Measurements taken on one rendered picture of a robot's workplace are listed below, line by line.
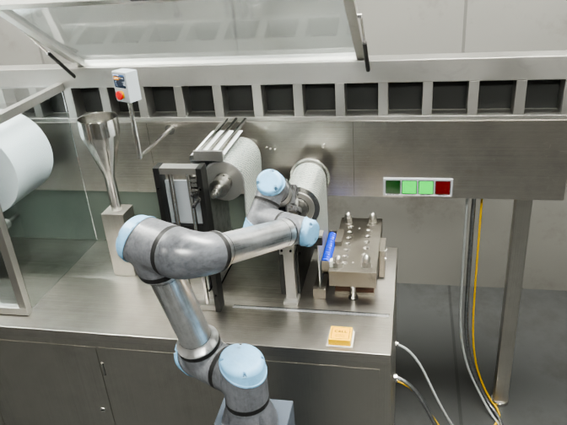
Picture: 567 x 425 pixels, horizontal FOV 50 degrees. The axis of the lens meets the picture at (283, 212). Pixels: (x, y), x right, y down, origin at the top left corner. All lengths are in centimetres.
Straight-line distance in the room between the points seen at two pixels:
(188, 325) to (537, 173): 136
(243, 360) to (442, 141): 111
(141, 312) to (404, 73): 124
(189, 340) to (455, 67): 125
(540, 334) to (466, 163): 156
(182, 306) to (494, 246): 257
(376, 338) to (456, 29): 185
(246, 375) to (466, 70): 125
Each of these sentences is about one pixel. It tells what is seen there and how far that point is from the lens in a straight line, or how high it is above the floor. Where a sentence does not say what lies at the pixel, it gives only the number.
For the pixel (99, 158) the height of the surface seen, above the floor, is 140.
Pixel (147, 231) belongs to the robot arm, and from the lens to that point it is 136.
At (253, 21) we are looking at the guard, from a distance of 195.
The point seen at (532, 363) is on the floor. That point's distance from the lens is 340.
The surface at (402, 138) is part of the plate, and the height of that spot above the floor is 137.
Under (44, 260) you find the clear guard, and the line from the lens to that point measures 245.
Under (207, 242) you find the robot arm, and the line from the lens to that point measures 131.
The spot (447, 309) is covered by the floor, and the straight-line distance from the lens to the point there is 368.
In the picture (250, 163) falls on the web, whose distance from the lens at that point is 210.
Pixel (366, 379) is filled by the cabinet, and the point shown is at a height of 77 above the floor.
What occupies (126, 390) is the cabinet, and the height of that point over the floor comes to 63.
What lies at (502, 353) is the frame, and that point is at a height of 31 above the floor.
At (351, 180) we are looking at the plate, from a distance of 230.
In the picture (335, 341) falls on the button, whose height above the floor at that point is 92.
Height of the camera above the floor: 213
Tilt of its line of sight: 26 degrees down
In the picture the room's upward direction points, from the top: 4 degrees counter-clockwise
